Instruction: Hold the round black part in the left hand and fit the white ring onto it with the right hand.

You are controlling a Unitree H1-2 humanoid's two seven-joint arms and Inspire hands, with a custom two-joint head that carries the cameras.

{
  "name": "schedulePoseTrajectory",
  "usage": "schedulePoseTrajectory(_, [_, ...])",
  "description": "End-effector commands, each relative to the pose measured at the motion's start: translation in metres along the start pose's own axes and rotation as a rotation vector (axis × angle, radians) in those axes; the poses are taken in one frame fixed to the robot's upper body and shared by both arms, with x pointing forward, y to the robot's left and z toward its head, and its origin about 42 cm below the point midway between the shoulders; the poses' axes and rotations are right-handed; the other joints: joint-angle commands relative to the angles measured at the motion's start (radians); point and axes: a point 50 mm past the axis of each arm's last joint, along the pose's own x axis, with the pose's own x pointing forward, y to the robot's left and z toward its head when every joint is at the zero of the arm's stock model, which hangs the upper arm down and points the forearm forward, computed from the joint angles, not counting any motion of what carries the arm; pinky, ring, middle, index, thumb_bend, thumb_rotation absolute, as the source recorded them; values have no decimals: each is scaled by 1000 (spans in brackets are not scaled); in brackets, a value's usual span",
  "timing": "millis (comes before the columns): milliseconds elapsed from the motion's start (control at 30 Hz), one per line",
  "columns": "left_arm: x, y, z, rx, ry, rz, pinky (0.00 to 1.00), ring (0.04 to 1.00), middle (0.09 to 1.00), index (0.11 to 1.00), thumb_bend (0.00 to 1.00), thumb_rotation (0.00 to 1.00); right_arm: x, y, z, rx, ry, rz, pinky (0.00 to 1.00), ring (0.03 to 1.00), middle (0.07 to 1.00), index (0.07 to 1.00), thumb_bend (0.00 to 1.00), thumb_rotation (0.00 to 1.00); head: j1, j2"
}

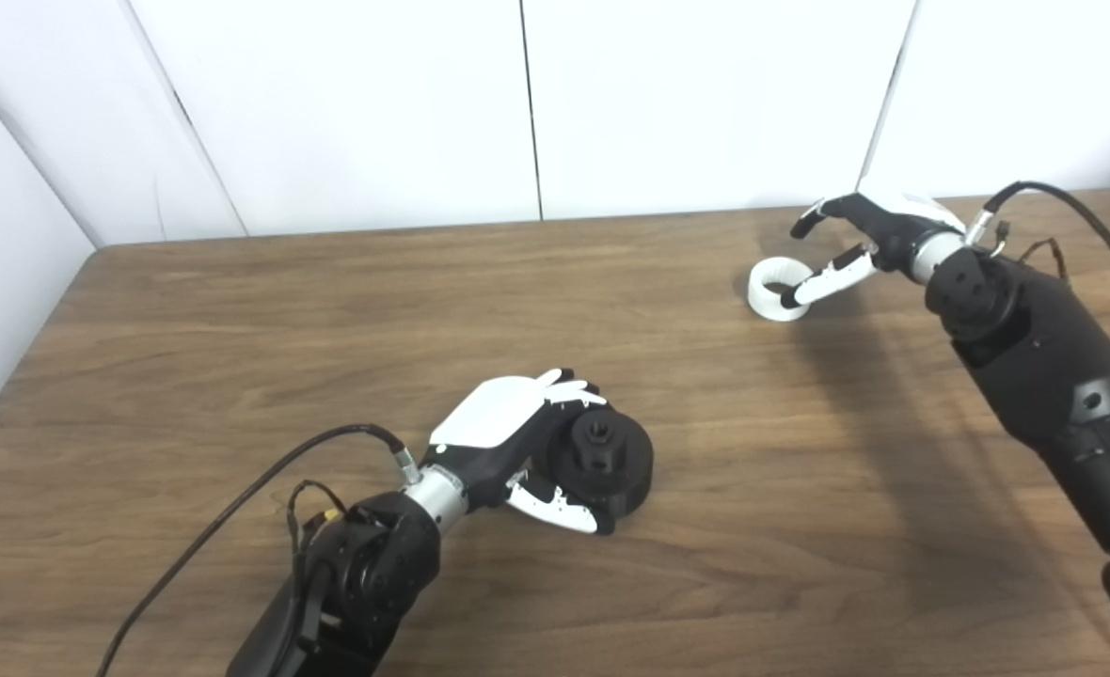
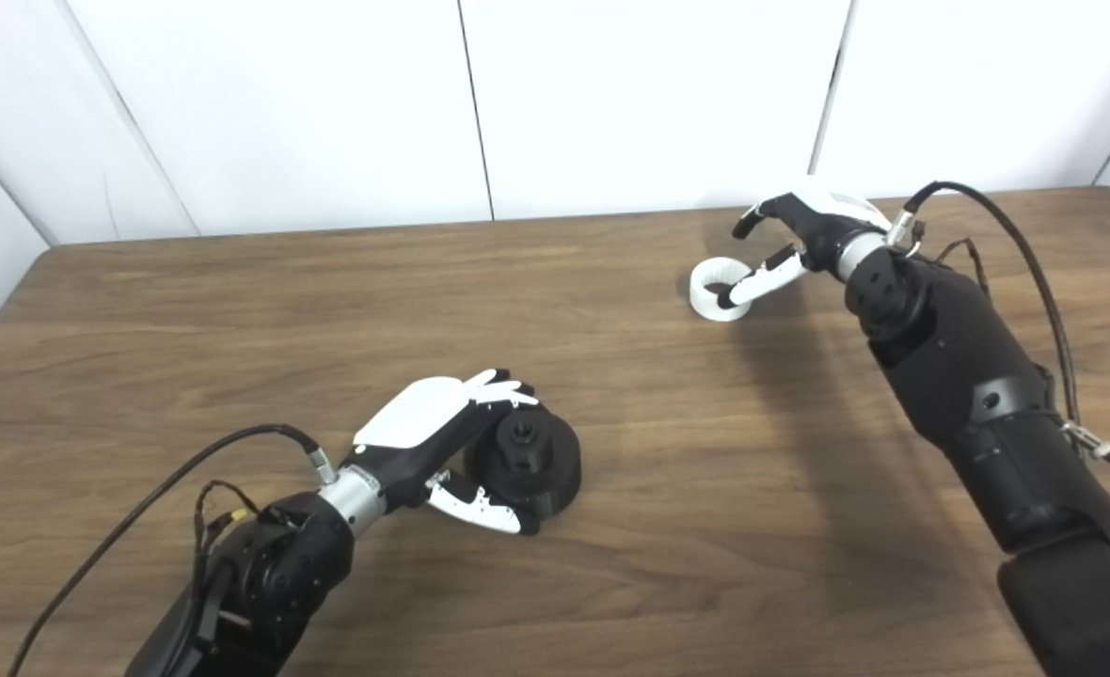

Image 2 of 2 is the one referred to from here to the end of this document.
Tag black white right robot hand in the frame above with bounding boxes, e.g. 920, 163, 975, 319
717, 188, 895, 309

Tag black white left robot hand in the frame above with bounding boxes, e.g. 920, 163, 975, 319
341, 369, 539, 537

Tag thin arm wires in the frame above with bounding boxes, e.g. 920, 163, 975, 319
193, 480, 266, 565
936, 237, 993, 297

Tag round black plastic part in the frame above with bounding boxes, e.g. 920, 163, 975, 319
464, 414, 582, 527

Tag white plastic ring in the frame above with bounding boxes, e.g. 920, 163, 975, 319
689, 257, 755, 323

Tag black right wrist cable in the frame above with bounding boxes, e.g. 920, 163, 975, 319
886, 181, 1110, 464

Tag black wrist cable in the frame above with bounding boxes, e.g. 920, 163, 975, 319
8, 424, 340, 677
886, 181, 1110, 464

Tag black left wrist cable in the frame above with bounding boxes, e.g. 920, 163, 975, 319
8, 424, 340, 677

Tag thin right arm wires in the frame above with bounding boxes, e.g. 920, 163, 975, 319
936, 237, 993, 297

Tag thin left arm wires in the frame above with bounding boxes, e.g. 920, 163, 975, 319
193, 480, 266, 565

